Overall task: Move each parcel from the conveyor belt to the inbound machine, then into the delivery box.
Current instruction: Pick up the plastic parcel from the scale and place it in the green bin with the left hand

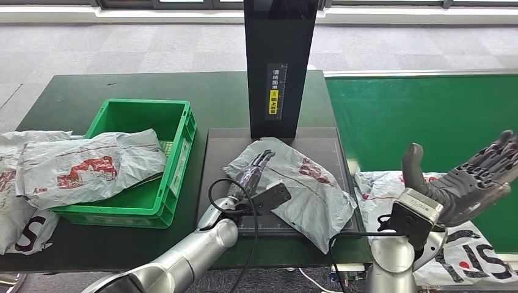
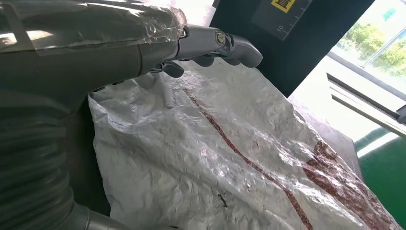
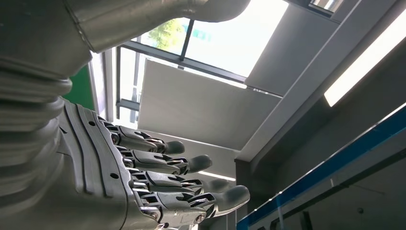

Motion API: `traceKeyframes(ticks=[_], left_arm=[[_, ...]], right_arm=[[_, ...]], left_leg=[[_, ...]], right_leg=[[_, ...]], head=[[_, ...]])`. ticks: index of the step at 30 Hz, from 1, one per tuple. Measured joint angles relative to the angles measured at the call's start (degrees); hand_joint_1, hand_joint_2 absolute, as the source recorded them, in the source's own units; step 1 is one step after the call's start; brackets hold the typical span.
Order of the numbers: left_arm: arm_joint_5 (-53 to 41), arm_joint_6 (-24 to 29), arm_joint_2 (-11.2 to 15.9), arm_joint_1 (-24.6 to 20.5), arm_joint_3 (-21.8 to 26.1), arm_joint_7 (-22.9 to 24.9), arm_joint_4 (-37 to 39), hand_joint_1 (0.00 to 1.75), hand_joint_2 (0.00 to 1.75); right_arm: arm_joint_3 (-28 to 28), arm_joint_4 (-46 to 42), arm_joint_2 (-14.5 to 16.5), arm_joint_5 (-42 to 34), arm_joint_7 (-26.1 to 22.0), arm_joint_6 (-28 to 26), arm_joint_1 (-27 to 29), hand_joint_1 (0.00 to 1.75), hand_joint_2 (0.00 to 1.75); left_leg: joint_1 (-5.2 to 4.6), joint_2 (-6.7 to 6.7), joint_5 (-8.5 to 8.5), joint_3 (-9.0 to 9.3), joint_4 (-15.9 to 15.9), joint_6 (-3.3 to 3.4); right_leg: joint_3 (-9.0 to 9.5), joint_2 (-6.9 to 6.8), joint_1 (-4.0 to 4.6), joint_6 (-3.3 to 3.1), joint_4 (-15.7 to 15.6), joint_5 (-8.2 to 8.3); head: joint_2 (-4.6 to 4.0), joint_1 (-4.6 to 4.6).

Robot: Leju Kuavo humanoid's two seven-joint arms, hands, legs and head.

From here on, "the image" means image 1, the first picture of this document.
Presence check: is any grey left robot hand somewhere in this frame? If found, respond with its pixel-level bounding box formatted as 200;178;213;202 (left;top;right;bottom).
226;150;277;201

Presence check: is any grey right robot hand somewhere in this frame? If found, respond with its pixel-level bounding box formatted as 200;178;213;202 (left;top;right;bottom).
400;129;518;228

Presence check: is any grey parcel bag red print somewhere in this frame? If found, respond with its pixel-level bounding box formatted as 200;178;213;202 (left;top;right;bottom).
223;136;358;255
16;128;168;211

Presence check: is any green conveyor belt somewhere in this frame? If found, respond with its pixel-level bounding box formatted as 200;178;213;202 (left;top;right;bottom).
323;68;518;293

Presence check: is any black inbound scanner machine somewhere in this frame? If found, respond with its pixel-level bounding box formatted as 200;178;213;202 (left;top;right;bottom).
195;0;361;239

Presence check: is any white electrical box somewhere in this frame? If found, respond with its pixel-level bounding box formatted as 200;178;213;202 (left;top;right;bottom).
328;263;368;283

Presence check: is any dark green table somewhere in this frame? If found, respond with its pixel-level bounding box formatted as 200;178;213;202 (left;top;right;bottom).
0;70;373;275

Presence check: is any green plastic crate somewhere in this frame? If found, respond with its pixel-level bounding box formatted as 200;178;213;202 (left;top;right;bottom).
49;99;198;230

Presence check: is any white window sill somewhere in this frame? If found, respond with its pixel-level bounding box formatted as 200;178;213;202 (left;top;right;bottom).
0;5;518;26

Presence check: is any silver metal stand foot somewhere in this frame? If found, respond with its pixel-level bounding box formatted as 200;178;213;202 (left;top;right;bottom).
0;273;26;293

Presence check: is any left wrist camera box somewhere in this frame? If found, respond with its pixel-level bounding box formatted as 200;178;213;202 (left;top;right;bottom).
242;181;292;217

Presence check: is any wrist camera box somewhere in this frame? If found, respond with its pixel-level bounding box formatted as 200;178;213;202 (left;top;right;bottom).
242;181;292;217
388;187;445;251

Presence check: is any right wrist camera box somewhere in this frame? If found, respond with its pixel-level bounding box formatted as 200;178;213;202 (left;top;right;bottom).
388;187;445;251

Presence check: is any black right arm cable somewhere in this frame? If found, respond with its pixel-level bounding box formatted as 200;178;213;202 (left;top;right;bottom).
327;214;406;293

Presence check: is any white cable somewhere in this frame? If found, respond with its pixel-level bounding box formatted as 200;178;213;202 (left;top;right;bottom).
297;267;330;293

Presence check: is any black window frame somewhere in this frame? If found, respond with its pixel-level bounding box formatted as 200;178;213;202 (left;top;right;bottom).
0;0;518;11

